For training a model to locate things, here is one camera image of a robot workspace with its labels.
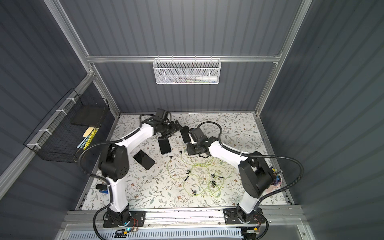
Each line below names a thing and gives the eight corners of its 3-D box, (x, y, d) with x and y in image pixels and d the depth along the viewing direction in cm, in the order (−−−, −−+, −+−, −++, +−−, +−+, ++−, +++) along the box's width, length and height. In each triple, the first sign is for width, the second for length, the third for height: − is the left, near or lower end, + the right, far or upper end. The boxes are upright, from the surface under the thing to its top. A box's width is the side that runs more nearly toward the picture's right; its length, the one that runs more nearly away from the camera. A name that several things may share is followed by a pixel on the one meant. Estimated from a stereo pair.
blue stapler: (99, 192, 84) (94, 188, 79) (102, 186, 86) (97, 183, 81) (109, 194, 83) (104, 190, 79) (112, 188, 85) (107, 185, 81)
